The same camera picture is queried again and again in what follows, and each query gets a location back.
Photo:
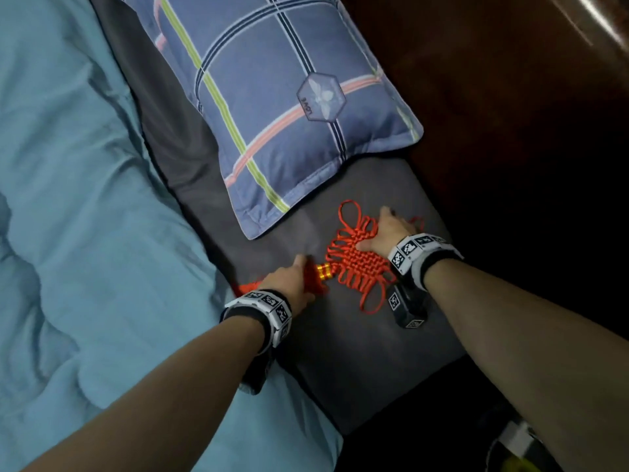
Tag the white object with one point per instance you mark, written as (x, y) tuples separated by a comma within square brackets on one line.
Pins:
[(516, 437)]

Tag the person's right hand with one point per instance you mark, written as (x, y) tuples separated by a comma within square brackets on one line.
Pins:
[(390, 230)]

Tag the grey bed sheet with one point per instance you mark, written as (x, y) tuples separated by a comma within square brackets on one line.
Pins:
[(363, 358)]

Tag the person's left forearm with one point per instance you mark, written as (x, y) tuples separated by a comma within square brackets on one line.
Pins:
[(162, 403)]

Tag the white marker wristband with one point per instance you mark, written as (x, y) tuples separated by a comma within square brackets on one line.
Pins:
[(268, 307), (415, 250)]

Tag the person's right forearm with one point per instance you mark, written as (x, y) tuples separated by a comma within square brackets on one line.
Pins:
[(535, 348)]

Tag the light blue quilt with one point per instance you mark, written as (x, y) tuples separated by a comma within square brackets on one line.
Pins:
[(83, 230)]

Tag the person's right thumb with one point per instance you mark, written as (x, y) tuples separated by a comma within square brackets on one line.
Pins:
[(365, 245)]

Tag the person's left hand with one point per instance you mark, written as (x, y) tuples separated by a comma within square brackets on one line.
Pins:
[(287, 285)]

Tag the blue plaid pillow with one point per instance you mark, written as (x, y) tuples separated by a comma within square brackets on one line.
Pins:
[(275, 103)]

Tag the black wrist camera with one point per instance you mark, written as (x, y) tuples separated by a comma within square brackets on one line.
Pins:
[(258, 371), (408, 307)]

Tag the person's left fingers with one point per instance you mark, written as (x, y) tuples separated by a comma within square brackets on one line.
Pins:
[(299, 262)]

